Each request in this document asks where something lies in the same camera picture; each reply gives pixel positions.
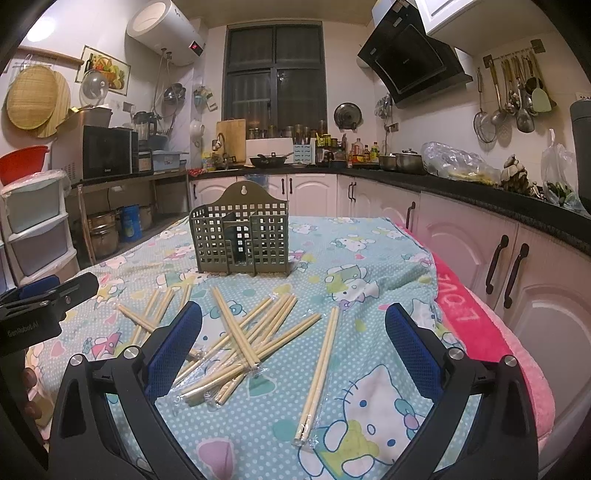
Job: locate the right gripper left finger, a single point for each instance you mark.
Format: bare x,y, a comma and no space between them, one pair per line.
85,442

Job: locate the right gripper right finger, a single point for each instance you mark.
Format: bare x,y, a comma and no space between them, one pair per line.
502,441

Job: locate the dark kitchen window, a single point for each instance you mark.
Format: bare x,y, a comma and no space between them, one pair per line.
274,75

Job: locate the person's left hand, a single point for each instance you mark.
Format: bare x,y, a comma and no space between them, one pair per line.
33,406

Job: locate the white plastic drawer unit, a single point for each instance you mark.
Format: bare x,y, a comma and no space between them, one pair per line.
35,227

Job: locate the pink LOVE blanket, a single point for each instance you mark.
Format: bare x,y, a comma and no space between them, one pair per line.
460,318

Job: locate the steel stockpot on shelf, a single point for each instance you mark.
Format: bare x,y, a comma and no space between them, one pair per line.
103,233

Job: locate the blue canister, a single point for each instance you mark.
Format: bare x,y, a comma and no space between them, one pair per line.
130,221

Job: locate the red plastic basin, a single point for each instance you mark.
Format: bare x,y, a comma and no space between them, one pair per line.
21,163

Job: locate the black microwave oven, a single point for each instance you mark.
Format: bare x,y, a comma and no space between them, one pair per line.
92,152

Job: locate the wooden shelf rack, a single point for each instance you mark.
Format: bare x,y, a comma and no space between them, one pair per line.
165,194

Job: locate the Hello Kitty blue tablecloth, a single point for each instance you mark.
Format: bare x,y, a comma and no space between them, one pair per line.
370,409

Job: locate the round bamboo tray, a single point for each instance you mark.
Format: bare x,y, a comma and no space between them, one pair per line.
32,98

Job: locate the blender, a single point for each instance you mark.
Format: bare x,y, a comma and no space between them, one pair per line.
145,125

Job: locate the green plastic utensil holder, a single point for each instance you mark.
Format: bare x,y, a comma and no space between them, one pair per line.
245,231

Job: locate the glass pot lid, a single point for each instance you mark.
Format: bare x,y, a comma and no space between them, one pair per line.
93,89

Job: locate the ginger root pile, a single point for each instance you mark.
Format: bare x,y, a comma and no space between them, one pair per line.
514,176

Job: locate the framed fruit picture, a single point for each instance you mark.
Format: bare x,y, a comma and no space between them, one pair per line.
115,71

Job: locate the wooden cutting board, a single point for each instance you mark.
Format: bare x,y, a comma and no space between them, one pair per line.
234,133

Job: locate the white plastic bag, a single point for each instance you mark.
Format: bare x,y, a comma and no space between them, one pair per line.
559,183

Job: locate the clear plastic bag of food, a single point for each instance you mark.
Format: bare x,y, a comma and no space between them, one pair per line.
450,163

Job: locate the black wok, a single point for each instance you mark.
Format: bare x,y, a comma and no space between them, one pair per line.
269,161

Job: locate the stainless steel pot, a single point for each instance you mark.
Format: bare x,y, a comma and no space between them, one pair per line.
410,162

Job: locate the hanging steel ladle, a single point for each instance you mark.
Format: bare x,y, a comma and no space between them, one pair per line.
524,119

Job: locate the blue knife block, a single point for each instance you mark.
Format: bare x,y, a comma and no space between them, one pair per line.
304,154

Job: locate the white electric water heater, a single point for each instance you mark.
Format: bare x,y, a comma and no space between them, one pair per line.
164,29

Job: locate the light green spatula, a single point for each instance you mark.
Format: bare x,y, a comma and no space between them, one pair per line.
541,100

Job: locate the hanging dark pot lid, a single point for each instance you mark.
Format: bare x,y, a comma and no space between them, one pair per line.
348,116

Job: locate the black range hood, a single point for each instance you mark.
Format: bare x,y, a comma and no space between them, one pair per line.
413,66

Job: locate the white upper cabinet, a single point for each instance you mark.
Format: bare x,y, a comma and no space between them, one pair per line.
479,26

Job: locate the hanging wire strainer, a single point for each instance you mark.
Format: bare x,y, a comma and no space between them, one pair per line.
483,127

